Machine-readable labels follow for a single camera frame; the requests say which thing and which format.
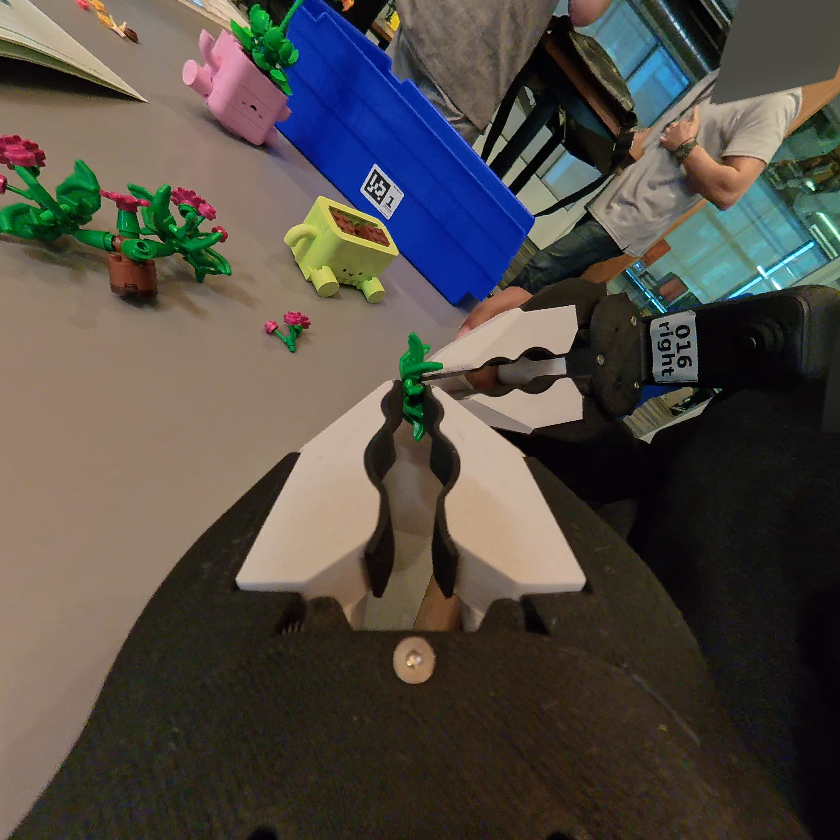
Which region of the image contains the pink toy flower sprig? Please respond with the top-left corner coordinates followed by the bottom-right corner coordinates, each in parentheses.
top-left (264, 311), bottom-right (311, 353)

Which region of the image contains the lime toy brick pot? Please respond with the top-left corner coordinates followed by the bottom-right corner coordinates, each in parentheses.
top-left (283, 195), bottom-right (400, 305)

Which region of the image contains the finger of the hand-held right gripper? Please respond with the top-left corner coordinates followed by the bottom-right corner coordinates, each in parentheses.
top-left (425, 373), bottom-right (585, 435)
top-left (423, 304), bottom-right (580, 382)

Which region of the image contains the pink toy pot with plant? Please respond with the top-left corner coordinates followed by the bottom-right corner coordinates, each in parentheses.
top-left (182, 0), bottom-right (306, 147)

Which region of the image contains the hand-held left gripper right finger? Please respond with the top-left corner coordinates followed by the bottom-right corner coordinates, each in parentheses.
top-left (425, 386), bottom-right (587, 634)

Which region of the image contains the large printed sheet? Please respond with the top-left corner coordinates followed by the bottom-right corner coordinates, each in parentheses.
top-left (176, 0), bottom-right (250, 30)

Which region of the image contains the open instruction booklet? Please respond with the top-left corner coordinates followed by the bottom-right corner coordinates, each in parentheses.
top-left (0, 0), bottom-right (148, 102)

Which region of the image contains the blue plastic bin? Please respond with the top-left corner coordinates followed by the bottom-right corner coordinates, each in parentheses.
top-left (276, 0), bottom-right (536, 309)

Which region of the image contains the green plant with pink flowers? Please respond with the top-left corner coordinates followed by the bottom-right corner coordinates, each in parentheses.
top-left (0, 134), bottom-right (232, 299)

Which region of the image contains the person's right hand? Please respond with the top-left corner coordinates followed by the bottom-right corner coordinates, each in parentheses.
top-left (458, 287), bottom-right (538, 339)

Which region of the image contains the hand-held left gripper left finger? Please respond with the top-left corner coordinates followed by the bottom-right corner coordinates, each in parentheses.
top-left (236, 379), bottom-right (400, 632)

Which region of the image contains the green toy leaf stem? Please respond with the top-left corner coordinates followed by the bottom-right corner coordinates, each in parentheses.
top-left (398, 332), bottom-right (446, 442)

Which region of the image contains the black standing desk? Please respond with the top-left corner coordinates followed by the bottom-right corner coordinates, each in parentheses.
top-left (482, 26), bottom-right (641, 198)

